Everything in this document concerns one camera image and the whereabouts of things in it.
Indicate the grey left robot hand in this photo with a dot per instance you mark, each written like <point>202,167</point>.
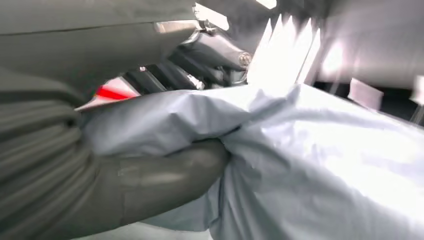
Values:
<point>82,46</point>

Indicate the plump white parcel red print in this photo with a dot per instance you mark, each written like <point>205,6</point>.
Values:
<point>298,159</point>

